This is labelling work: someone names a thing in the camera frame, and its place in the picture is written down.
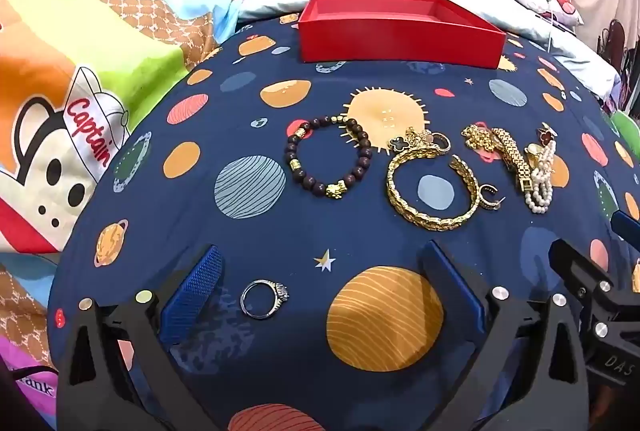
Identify dark metal furniture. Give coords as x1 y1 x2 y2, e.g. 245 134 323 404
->
595 20 640 79

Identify dark wooden bead bracelet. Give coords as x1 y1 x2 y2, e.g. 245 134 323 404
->
284 115 374 200

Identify small gold hoop earring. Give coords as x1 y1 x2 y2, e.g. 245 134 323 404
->
477 183 506 211

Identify colourful cartoon monkey blanket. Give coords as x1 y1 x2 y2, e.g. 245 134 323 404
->
0 0 251 431

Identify red cardboard box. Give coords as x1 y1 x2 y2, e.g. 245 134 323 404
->
298 0 507 70

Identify black cable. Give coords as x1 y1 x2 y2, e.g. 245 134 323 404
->
10 363 61 383

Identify gold link band bracelet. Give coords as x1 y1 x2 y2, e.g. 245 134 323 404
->
492 127 534 194

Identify white pearl bracelet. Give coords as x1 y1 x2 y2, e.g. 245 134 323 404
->
523 146 557 214

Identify black clover gold bracelet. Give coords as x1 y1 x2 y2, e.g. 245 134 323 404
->
387 128 432 158

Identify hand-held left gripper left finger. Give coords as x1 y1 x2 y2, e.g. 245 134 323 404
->
57 243 226 431

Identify gold chain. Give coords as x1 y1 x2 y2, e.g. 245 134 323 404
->
461 123 497 152

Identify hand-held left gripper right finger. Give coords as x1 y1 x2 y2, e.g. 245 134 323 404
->
417 240 591 431

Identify red clover gold bracelet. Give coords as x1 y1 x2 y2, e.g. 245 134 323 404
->
525 123 562 158

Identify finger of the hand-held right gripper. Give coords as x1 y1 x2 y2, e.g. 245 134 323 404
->
548 238 617 309
609 209 640 243

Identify green cushion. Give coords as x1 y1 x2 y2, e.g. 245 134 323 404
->
607 111 640 144

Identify silver ring with stones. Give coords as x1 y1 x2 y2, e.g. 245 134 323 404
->
240 279 290 319

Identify gold leaf bangle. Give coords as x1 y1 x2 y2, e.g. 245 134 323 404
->
385 146 482 232

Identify navy planet print bedsheet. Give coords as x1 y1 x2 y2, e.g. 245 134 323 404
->
47 18 640 431

